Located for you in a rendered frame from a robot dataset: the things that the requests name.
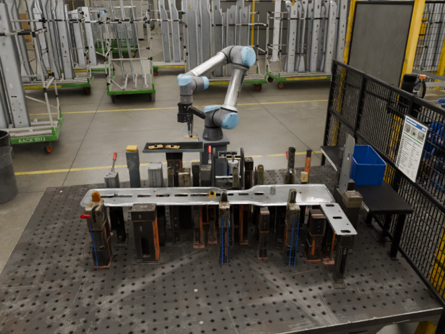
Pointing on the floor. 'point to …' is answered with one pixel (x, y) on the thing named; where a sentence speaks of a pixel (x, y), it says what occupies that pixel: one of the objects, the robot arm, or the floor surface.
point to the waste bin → (6, 169)
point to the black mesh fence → (393, 162)
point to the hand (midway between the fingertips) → (191, 134)
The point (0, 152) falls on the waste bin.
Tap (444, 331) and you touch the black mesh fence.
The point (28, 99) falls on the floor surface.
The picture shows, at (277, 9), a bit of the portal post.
